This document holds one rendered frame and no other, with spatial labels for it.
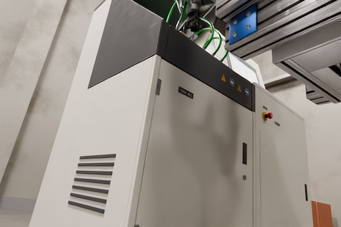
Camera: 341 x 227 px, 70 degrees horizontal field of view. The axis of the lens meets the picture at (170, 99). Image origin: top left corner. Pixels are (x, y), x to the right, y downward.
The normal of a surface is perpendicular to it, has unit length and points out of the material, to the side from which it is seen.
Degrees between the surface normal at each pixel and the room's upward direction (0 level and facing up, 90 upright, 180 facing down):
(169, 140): 90
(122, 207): 90
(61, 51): 90
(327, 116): 90
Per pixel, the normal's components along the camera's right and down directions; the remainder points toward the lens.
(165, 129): 0.68, -0.19
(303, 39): -0.80, -0.31
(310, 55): -0.12, 0.92
